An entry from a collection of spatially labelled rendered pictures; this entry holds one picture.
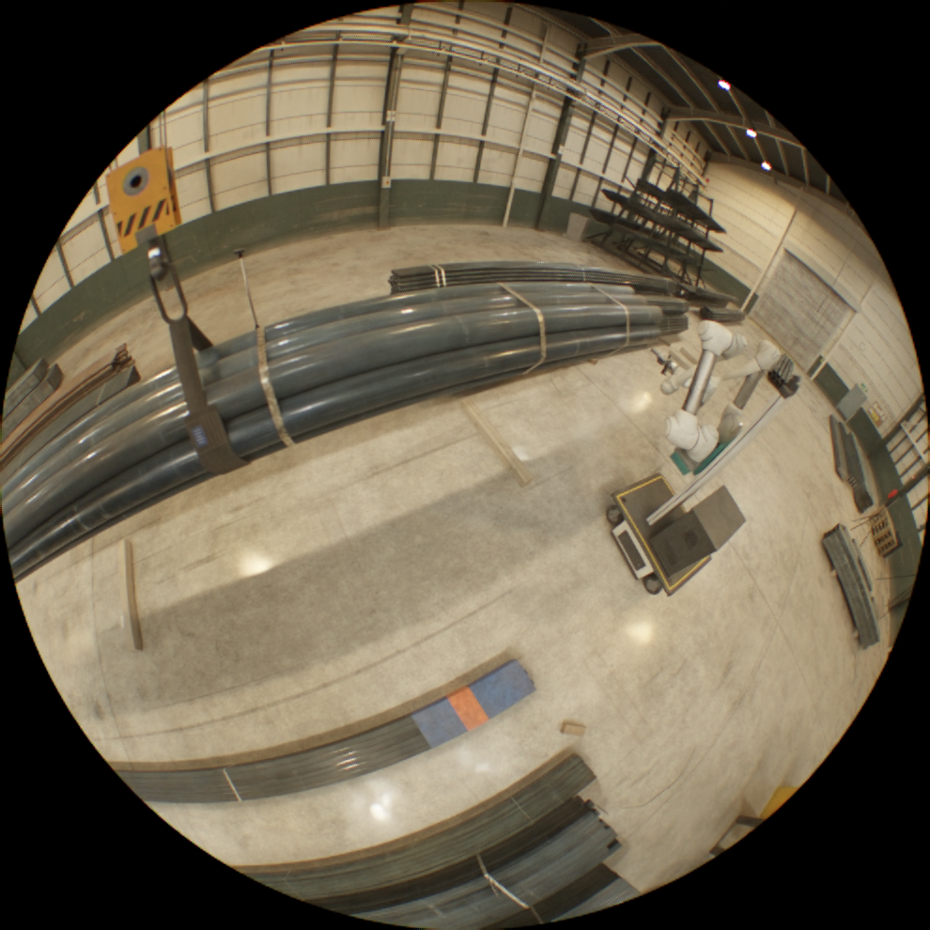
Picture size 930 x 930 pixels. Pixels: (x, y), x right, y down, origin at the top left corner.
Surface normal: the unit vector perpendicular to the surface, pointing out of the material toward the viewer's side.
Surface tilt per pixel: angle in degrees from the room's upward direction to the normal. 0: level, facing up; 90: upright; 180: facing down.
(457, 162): 90
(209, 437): 60
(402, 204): 90
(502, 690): 0
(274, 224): 90
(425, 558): 0
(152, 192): 90
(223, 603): 0
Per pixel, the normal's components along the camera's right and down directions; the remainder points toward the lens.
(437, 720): 0.14, -0.57
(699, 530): -0.92, 0.23
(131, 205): 0.51, 0.74
